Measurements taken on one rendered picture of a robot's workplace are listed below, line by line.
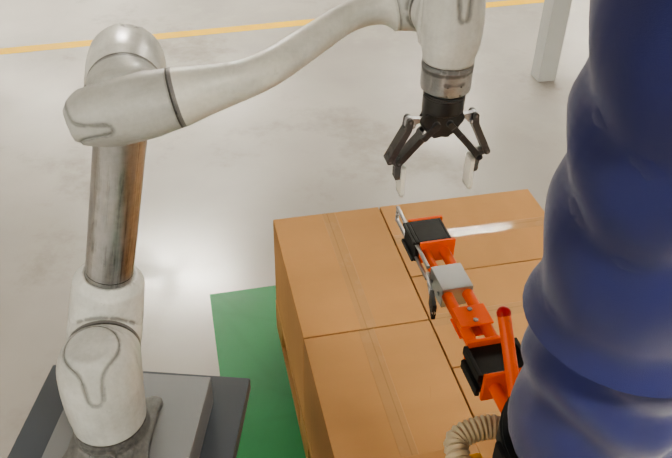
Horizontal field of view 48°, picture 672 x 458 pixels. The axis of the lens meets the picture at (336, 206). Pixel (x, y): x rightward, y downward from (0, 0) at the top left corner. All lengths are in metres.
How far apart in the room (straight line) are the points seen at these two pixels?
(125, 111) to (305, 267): 1.40
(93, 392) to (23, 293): 1.92
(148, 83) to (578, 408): 0.78
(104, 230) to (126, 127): 0.38
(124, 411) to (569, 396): 0.97
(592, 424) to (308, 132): 3.53
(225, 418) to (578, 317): 1.19
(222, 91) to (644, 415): 0.76
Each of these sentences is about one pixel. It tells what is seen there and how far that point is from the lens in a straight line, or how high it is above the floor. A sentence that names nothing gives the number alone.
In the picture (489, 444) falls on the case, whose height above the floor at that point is 0.95.
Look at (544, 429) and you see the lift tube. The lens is 0.96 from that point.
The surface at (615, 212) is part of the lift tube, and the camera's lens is 0.72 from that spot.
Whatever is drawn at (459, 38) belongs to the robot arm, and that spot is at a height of 1.70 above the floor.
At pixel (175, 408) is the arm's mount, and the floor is 0.84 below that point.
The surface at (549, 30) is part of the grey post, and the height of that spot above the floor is 0.35.
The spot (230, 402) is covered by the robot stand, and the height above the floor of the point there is 0.75.
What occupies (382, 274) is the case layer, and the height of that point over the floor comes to 0.54.
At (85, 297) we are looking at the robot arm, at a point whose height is 1.11.
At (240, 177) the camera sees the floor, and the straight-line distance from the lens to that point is 3.92.
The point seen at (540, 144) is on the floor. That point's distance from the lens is 4.37.
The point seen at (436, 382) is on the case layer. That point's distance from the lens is 2.20.
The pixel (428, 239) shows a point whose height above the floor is 1.26.
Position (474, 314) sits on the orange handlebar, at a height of 1.25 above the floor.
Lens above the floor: 2.20
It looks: 37 degrees down
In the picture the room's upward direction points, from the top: 1 degrees clockwise
